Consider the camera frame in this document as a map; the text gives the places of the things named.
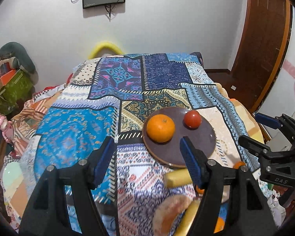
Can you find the yellow corn cob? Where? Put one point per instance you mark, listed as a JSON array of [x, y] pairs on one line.
[[177, 178], [188, 218]]

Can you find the small tangerine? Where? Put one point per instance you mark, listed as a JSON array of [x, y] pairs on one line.
[[238, 164], [199, 191]]

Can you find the patchwork blue bed quilt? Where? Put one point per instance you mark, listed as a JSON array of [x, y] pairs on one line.
[[113, 97]]

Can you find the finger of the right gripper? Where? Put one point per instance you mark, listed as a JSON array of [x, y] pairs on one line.
[[254, 147], [284, 123]]

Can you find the yellow orange blanket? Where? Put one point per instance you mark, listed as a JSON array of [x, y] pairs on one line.
[[251, 125]]

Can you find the grey plush pillow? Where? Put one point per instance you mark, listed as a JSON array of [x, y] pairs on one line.
[[15, 49]]

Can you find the red tomato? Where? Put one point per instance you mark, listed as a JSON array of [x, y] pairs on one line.
[[192, 119]]

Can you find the wooden wardrobe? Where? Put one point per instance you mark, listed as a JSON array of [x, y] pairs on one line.
[[261, 51]]

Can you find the pale green bowl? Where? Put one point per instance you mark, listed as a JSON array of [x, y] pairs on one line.
[[11, 172]]

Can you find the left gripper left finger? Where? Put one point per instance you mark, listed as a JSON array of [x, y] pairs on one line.
[[46, 212]]

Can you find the pink toy figure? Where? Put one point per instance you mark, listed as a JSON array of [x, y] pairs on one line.
[[6, 128]]

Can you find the green storage box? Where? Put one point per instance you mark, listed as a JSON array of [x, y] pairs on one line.
[[18, 88]]

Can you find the large orange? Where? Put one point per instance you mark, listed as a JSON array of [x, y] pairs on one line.
[[220, 224], [160, 128]]

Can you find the peeled pomelo piece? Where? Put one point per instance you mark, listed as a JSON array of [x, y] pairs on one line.
[[166, 213]]

